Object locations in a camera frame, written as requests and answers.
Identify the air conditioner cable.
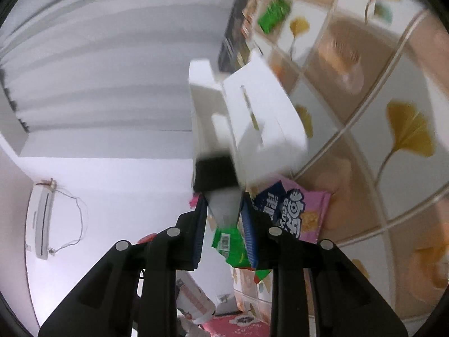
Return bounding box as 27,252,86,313
49,186,89,254

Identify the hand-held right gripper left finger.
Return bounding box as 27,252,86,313
38,193,208,337

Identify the orange snack packet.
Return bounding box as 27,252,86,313
242,0,262,37

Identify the green snack packet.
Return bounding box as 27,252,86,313
258,0,292,36

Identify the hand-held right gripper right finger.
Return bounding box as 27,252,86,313
241,192,409,337

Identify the black box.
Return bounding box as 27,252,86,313
217,0,256,72

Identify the white air conditioner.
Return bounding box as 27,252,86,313
25,179,57,260

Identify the pink snack packet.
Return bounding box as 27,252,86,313
251,177,333,244

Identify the white red print cup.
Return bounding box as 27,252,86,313
175,270,215,324

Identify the grey curtain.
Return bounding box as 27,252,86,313
0,0,242,134

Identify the green barcode packet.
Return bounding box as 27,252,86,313
210,226,272,281

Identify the white carton box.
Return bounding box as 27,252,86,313
188,51,309,232

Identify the ginkgo print tablecloth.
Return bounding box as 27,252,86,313
232,0,449,331

